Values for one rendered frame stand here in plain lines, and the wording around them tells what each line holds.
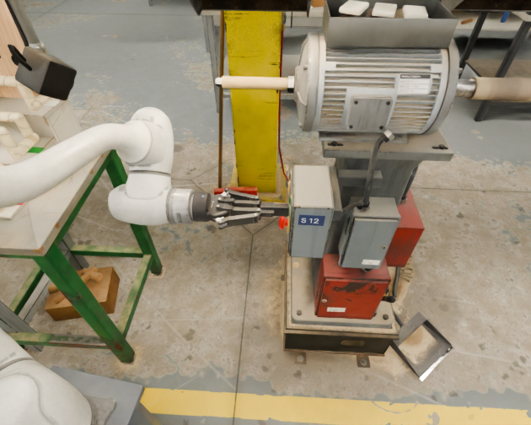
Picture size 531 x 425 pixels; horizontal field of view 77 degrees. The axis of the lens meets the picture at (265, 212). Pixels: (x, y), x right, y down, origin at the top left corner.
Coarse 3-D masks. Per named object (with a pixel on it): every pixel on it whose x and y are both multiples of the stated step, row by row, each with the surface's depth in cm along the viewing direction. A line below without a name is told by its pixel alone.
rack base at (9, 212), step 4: (24, 204) 105; (8, 208) 102; (12, 208) 102; (16, 208) 102; (20, 208) 103; (4, 212) 101; (8, 212) 101; (12, 212) 101; (16, 212) 102; (0, 216) 100; (4, 216) 100; (8, 216) 100; (12, 216) 100
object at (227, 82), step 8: (224, 80) 91; (232, 80) 91; (240, 80) 91; (248, 80) 91; (256, 80) 91; (264, 80) 91; (272, 80) 91; (280, 80) 91; (224, 88) 93; (232, 88) 93; (240, 88) 93; (248, 88) 92; (256, 88) 92; (264, 88) 92; (272, 88) 92; (280, 88) 92
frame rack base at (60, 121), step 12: (0, 108) 112; (12, 108) 112; (24, 108) 112; (48, 108) 112; (60, 108) 116; (36, 120) 110; (48, 120) 111; (60, 120) 117; (72, 120) 123; (12, 132) 116; (36, 132) 114; (48, 132) 114; (60, 132) 117; (72, 132) 124
